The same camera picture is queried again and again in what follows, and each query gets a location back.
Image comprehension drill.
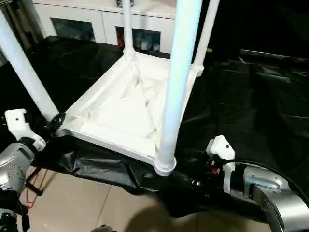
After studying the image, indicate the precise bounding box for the long black bar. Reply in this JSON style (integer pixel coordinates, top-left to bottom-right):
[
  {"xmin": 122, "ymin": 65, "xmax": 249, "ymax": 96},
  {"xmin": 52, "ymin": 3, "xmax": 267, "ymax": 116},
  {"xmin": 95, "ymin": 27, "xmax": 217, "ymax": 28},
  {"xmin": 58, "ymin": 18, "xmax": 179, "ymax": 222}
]
[{"xmin": 239, "ymin": 49, "xmax": 309, "ymax": 62}]

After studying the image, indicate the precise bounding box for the black metal folding frame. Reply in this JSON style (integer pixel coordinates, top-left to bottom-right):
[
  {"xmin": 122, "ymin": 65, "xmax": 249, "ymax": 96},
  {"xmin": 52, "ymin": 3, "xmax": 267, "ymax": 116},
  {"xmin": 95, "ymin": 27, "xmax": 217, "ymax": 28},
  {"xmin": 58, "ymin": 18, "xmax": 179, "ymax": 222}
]
[{"xmin": 24, "ymin": 166, "xmax": 56, "ymax": 197}]

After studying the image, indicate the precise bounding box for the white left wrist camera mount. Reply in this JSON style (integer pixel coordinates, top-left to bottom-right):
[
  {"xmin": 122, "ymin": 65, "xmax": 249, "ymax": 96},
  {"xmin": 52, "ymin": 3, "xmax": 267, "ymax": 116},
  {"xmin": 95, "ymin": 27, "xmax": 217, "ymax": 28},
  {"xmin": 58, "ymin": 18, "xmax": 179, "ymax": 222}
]
[{"xmin": 4, "ymin": 108, "xmax": 47, "ymax": 152}]

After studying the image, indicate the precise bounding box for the white plastic table top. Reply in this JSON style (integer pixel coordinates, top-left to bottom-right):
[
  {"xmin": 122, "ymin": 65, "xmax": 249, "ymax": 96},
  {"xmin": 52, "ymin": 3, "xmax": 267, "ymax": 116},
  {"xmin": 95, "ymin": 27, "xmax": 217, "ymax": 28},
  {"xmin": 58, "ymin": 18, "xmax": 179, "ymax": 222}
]
[{"xmin": 56, "ymin": 52, "xmax": 205, "ymax": 177}]

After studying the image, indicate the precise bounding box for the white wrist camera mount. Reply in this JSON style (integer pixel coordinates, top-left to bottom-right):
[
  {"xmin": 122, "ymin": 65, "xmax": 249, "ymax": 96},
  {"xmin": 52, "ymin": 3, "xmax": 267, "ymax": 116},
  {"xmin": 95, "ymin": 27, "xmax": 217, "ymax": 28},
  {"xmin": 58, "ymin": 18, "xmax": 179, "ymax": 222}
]
[
  {"xmin": 206, "ymin": 135, "xmax": 237, "ymax": 194},
  {"xmin": 4, "ymin": 108, "xmax": 47, "ymax": 152}
]

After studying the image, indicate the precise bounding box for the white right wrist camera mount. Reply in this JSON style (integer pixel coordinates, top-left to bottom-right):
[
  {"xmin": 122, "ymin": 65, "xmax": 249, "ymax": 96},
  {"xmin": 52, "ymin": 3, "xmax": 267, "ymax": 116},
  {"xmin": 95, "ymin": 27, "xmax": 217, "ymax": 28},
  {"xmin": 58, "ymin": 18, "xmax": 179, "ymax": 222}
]
[{"xmin": 206, "ymin": 135, "xmax": 237, "ymax": 194}]

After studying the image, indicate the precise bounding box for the red floor cable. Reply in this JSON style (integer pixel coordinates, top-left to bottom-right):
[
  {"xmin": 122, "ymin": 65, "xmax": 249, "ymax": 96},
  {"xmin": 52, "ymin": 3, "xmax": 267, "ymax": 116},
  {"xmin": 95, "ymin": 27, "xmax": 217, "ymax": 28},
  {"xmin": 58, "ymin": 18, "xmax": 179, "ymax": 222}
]
[{"xmin": 25, "ymin": 169, "xmax": 48, "ymax": 210}]

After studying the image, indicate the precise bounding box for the white sideboard cabinet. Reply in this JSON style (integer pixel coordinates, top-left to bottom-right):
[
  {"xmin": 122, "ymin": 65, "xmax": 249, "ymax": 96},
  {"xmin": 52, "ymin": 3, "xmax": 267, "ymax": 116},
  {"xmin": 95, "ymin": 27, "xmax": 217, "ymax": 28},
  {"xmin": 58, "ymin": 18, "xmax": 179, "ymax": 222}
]
[{"xmin": 32, "ymin": 0, "xmax": 177, "ymax": 54}]

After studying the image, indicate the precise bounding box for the grey tripod stand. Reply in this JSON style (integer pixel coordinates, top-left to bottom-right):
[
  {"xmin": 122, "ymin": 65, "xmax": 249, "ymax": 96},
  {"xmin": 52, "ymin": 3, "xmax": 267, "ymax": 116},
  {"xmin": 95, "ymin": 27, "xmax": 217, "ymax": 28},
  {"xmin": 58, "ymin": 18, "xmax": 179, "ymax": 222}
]
[{"xmin": 0, "ymin": 0, "xmax": 46, "ymax": 46}]

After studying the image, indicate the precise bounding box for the black glossy mat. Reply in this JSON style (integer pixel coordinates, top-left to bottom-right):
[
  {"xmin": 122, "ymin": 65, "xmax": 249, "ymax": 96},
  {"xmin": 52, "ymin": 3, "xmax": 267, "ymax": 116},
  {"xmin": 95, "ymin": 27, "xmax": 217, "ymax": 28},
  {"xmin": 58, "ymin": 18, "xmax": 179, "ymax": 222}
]
[{"xmin": 0, "ymin": 35, "xmax": 309, "ymax": 223}]

